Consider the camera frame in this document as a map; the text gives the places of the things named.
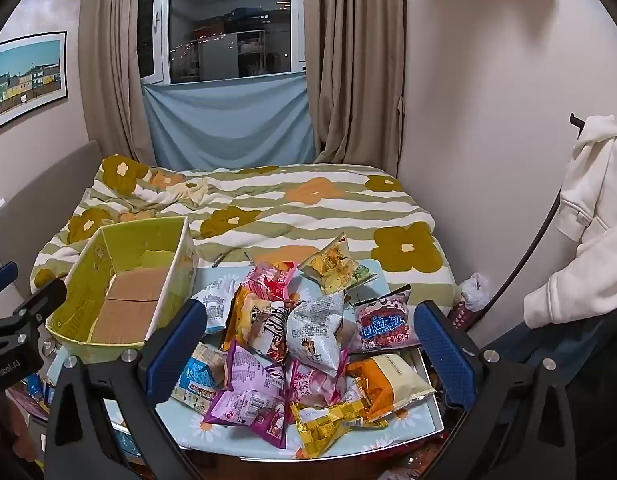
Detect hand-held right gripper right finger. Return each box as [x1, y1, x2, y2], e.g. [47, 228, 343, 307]
[413, 301, 577, 480]

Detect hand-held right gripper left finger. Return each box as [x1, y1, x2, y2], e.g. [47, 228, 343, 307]
[44, 299, 209, 480]

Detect blue and white snack packet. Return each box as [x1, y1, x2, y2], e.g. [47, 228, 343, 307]
[171, 342, 229, 413]

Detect white barcode snack packet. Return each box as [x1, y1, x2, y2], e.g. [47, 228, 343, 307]
[192, 282, 239, 333]

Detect white and orange snack packet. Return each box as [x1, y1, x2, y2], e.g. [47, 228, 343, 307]
[346, 354, 437, 421]

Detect yellow-green cardboard box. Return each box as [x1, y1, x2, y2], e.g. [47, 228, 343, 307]
[45, 216, 198, 365]

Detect red-purple snack packet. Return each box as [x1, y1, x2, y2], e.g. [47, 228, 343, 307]
[351, 285, 422, 353]

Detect purple snack packet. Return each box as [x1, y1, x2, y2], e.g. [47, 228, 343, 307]
[203, 342, 289, 453]

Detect silver snack packet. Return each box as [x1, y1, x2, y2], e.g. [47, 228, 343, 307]
[287, 292, 350, 378]

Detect gold yellow snack packet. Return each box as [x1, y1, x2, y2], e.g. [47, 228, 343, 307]
[290, 400, 389, 460]

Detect pale pink snack packet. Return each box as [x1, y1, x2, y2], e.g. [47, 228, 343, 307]
[288, 360, 350, 406]

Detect yellow chip packet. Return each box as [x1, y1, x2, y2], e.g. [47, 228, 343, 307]
[298, 232, 378, 295]

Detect red patterned bag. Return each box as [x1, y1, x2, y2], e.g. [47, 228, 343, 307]
[447, 300, 473, 332]

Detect heap of colourful wrappers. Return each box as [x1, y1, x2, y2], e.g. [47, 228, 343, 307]
[8, 370, 55, 421]

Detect white plastic bag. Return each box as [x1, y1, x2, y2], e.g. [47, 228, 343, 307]
[459, 272, 489, 313]

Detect dark blue cloth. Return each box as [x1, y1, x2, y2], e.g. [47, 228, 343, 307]
[481, 310, 617, 396]

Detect grey padded headboard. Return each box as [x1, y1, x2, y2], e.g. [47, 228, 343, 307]
[0, 140, 104, 301]

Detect green striped floral blanket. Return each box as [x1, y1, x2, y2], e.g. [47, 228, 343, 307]
[31, 155, 462, 311]

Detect cream hoodie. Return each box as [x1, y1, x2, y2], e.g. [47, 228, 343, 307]
[523, 115, 617, 331]

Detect framed picture of houses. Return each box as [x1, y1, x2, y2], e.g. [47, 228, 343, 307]
[0, 31, 69, 136]

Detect light blue cloth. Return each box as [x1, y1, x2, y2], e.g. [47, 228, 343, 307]
[141, 71, 317, 171]

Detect beige curtain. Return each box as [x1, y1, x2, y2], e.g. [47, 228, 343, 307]
[78, 0, 156, 166]
[303, 0, 407, 178]

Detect black coat rack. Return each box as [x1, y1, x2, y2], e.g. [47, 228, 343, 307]
[469, 114, 587, 341]

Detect window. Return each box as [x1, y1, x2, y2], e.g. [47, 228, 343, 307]
[138, 0, 309, 86]

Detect grey braided handle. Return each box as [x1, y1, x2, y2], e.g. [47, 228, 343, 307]
[211, 251, 254, 269]

